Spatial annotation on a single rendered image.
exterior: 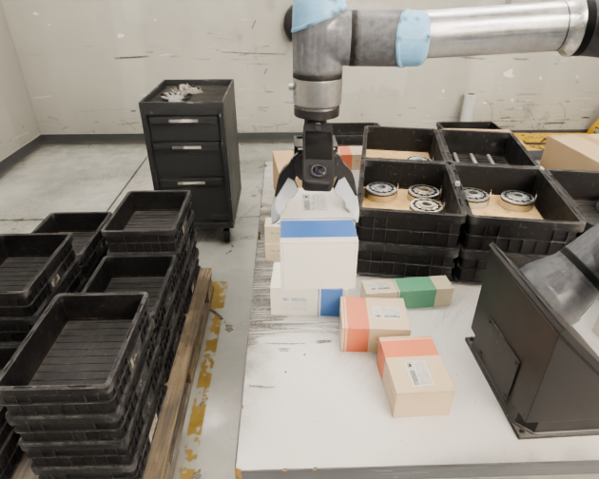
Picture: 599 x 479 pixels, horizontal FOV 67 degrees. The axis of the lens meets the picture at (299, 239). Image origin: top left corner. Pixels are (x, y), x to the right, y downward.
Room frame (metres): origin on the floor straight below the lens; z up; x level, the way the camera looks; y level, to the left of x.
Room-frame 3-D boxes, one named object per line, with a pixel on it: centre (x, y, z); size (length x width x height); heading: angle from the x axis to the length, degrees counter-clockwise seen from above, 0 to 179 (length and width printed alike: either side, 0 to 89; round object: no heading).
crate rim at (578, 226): (1.24, -0.63, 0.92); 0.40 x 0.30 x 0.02; 171
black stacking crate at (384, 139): (1.68, -0.39, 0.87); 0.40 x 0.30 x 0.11; 171
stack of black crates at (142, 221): (1.78, 0.66, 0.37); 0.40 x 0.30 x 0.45; 2
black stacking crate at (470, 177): (1.24, -0.63, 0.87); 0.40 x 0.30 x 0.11; 171
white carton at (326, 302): (1.00, -0.03, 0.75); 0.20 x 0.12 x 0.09; 88
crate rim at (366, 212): (1.29, -0.33, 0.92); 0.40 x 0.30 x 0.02; 171
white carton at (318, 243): (0.69, -0.03, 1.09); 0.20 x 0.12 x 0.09; 2
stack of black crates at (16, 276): (1.37, 1.05, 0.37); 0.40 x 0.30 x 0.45; 2
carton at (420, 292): (1.00, -0.29, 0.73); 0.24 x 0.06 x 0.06; 96
